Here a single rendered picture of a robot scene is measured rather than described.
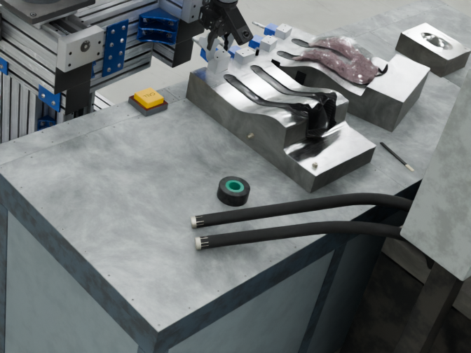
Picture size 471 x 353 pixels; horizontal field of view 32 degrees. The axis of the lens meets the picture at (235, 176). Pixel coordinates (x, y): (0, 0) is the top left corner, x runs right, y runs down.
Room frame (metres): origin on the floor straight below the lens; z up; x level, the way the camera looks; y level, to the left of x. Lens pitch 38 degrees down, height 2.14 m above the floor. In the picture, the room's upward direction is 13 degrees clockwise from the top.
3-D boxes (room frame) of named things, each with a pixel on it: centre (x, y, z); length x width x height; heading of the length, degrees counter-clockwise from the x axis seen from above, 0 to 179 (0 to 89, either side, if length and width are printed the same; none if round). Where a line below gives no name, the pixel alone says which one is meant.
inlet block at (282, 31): (2.46, 0.00, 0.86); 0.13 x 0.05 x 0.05; 69
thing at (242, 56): (2.20, 0.09, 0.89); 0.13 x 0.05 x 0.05; 52
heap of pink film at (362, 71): (2.31, -0.23, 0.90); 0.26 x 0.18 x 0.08; 69
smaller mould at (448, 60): (2.63, -0.56, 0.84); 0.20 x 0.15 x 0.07; 52
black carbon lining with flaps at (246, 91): (2.00, -0.08, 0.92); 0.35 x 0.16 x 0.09; 52
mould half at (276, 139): (1.98, -0.08, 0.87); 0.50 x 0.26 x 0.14; 52
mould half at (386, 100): (2.32, -0.23, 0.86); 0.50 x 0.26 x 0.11; 69
